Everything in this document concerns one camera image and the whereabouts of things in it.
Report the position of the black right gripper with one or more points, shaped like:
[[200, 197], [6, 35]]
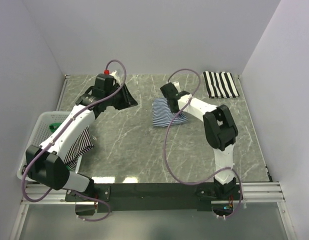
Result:
[[174, 111]]

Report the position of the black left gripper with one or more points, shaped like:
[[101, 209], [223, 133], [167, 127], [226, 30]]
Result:
[[128, 100]]

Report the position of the blue white striped tank top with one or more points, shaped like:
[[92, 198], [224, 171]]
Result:
[[161, 113]]

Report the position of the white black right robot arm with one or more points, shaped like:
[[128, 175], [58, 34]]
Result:
[[220, 132]]

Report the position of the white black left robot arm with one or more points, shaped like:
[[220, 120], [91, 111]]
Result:
[[48, 162]]

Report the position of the folded black white tank top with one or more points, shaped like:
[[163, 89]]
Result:
[[220, 85]]

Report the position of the dark striped tank top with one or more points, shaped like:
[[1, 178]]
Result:
[[82, 145]]

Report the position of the green garment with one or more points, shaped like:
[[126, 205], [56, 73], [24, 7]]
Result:
[[54, 126]]

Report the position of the white plastic laundry basket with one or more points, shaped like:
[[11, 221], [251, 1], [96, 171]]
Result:
[[41, 132]]

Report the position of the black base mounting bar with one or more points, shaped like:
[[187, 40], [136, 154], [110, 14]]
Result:
[[164, 196]]

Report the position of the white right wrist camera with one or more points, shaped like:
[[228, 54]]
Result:
[[176, 85]]

